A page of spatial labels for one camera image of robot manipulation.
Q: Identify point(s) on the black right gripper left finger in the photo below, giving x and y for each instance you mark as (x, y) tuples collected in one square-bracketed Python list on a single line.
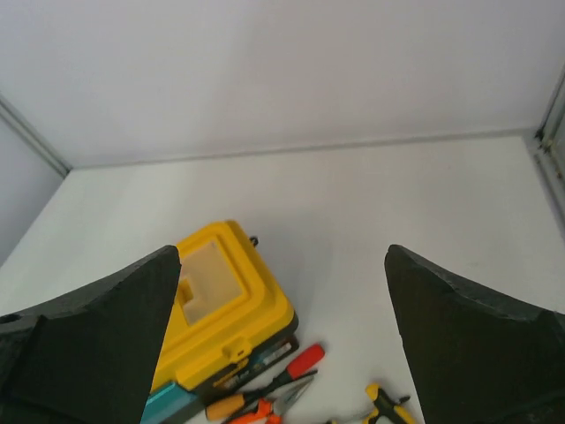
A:
[(89, 356)]

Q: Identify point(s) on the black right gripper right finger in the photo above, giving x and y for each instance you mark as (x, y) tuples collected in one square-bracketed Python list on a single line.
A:
[(476, 355)]

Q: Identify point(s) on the yellow black plastic toolbox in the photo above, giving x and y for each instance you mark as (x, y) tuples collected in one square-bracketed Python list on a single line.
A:
[(230, 322)]

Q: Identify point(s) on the yellow black small screwdriver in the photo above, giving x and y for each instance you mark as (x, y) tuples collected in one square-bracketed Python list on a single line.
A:
[(383, 407)]

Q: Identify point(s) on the orange needle nose pliers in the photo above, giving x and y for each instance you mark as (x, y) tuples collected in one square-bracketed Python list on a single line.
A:
[(272, 410)]

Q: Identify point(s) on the red handled screwdriver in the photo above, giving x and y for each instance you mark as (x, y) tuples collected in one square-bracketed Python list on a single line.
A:
[(296, 369)]

